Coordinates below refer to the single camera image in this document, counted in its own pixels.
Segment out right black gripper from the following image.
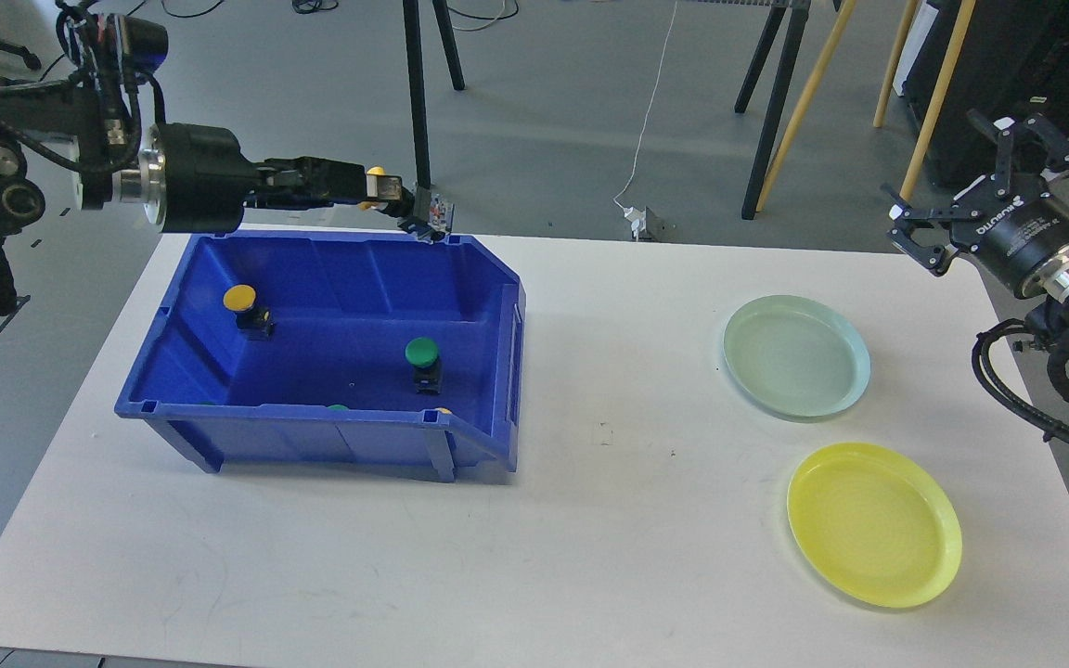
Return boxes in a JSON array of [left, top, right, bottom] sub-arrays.
[[880, 109, 1069, 300]]

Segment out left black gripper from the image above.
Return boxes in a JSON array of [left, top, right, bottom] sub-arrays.
[[139, 123, 369, 234]]

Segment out yellow push button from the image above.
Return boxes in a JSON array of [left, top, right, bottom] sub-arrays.
[[222, 284, 275, 341], [359, 166, 455, 244]]

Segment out green push button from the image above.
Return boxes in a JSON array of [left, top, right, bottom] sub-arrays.
[[404, 337, 443, 397]]

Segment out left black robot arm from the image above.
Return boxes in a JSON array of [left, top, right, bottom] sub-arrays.
[[0, 1, 417, 316]]

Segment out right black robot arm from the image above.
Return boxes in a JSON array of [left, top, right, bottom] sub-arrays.
[[888, 109, 1069, 444]]

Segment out light green plate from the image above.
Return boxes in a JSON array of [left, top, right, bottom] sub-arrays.
[[721, 293, 872, 423]]

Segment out yellow plate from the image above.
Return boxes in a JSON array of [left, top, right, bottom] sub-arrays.
[[785, 442, 963, 610]]

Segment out black cabinet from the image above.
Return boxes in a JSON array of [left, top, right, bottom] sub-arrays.
[[918, 1, 1069, 187]]

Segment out blue plastic storage bin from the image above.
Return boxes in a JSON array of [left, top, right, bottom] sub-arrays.
[[114, 231, 525, 482]]

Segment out wooden easel leg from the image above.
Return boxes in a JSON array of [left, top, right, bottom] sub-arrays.
[[872, 1, 977, 201], [753, 0, 857, 214]]

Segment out black tripod legs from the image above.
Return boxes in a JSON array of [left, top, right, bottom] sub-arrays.
[[402, 0, 467, 191]]

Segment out black stand leg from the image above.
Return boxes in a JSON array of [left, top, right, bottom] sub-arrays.
[[734, 1, 811, 221]]

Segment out white power plug adapter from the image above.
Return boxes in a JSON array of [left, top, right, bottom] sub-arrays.
[[623, 206, 656, 242]]

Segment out white cable on floor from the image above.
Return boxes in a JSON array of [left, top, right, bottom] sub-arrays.
[[613, 0, 681, 212]]

